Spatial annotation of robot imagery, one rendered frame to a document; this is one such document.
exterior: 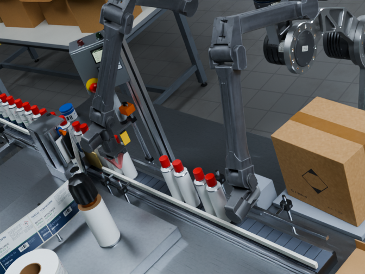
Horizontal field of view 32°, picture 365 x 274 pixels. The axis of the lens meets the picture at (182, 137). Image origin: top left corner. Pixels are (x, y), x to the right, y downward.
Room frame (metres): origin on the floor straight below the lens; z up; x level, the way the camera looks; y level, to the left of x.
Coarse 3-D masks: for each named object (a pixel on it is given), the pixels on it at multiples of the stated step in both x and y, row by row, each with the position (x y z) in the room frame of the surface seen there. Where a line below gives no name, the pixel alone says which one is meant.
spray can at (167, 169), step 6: (162, 156) 1.86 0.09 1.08; (162, 162) 1.83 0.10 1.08; (168, 162) 1.84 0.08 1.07; (162, 168) 1.84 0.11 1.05; (168, 168) 1.83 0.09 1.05; (162, 174) 1.84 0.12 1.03; (168, 174) 1.82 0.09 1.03; (168, 180) 1.83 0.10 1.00; (174, 180) 1.82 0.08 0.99; (168, 186) 1.84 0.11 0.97; (174, 186) 1.82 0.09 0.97; (174, 192) 1.83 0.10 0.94; (180, 192) 1.83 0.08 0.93; (180, 198) 1.82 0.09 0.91
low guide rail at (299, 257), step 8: (104, 168) 2.18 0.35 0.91; (120, 176) 2.09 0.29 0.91; (136, 184) 2.00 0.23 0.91; (152, 192) 1.92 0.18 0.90; (160, 192) 1.89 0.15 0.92; (168, 200) 1.84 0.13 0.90; (176, 200) 1.81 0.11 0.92; (184, 208) 1.77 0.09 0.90; (192, 208) 1.74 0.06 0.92; (208, 216) 1.66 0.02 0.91; (224, 224) 1.60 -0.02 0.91; (240, 232) 1.54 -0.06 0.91; (248, 232) 1.52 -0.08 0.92; (256, 240) 1.48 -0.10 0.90; (264, 240) 1.46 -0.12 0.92; (272, 248) 1.43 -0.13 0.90; (280, 248) 1.40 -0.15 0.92; (288, 256) 1.38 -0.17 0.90; (296, 256) 1.35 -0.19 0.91; (312, 264) 1.30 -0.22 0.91
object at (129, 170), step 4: (116, 136) 2.10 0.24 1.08; (124, 156) 2.08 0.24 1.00; (128, 156) 2.09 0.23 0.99; (124, 160) 2.08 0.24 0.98; (128, 160) 2.08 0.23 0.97; (124, 164) 2.08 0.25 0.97; (128, 164) 2.08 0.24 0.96; (132, 164) 2.09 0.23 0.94; (124, 168) 2.08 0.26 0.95; (128, 168) 2.08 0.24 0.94; (132, 168) 2.08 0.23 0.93; (124, 172) 2.09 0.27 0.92; (128, 172) 2.08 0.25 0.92; (132, 172) 2.08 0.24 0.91; (136, 172) 2.09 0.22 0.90; (128, 176) 2.08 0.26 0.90; (132, 176) 2.08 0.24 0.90; (136, 176) 2.09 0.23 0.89
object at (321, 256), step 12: (96, 168) 2.26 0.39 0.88; (120, 180) 2.11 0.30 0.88; (144, 180) 2.04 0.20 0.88; (156, 180) 2.01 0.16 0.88; (144, 192) 1.97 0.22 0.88; (168, 192) 1.92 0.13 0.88; (252, 228) 1.57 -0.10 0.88; (264, 228) 1.55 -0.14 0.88; (252, 240) 1.51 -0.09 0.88; (276, 240) 1.47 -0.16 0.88; (288, 240) 1.45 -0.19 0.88; (300, 240) 1.43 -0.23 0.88; (276, 252) 1.42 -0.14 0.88; (300, 252) 1.39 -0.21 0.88; (312, 252) 1.37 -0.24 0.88; (324, 252) 1.35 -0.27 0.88; (300, 264) 1.34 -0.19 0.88; (324, 264) 1.31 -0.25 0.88
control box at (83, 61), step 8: (96, 32) 2.19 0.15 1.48; (88, 40) 2.14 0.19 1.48; (96, 40) 2.12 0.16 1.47; (72, 48) 2.13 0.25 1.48; (80, 48) 2.10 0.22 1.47; (88, 48) 2.09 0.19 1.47; (72, 56) 2.10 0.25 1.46; (80, 56) 2.10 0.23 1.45; (88, 56) 2.10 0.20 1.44; (120, 56) 2.09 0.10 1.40; (80, 64) 2.10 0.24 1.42; (88, 64) 2.10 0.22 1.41; (96, 64) 2.09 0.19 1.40; (80, 72) 2.10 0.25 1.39; (88, 72) 2.10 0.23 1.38; (96, 72) 2.09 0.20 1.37; (120, 72) 2.09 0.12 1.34; (88, 80) 2.10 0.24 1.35; (96, 80) 2.09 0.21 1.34; (120, 80) 2.09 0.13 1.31; (128, 80) 2.09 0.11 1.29; (88, 88) 2.10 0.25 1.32
